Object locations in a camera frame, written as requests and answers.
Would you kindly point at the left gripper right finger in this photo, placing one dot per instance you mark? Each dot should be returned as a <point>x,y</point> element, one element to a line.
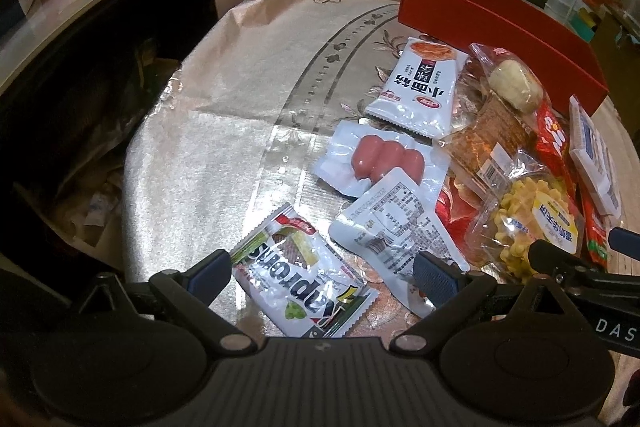
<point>457,297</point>

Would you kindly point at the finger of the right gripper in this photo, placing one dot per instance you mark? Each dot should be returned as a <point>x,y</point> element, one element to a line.
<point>625,242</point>
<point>546,258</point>

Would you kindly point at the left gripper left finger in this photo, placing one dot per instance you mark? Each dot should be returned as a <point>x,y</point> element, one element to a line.
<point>184,297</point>

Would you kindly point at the white bread bag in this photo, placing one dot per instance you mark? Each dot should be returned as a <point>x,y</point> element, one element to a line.
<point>593,162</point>

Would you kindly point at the white snack packet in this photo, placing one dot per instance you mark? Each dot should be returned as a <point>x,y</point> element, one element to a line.
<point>387,226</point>

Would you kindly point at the red Trolli candy packet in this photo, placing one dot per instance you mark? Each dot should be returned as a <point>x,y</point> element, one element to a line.
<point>552,147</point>

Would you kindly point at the green white wafer packet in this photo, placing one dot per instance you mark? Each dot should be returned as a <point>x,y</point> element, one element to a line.
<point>298,280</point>

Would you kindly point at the brown toast bread packet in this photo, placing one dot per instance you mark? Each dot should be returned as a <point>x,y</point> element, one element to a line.
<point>483,152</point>

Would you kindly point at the pink sausage vacuum pack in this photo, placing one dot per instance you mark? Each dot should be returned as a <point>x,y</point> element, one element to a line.
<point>358,156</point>

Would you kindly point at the steamed cake clear packet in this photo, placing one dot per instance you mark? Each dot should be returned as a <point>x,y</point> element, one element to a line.
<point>506,75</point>

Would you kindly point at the white noodle snack bag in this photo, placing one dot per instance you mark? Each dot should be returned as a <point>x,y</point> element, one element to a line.
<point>418,94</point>

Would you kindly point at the red green label packet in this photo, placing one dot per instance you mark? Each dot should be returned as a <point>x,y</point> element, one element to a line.
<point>596,244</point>

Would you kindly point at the floral silver tablecloth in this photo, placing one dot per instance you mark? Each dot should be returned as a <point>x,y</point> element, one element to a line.
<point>240,125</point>

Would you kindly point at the wooden cabinet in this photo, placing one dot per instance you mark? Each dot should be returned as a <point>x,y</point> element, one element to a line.
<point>618,57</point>

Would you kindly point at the red cardboard box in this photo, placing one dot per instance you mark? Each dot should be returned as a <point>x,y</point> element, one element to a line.
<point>563,62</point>

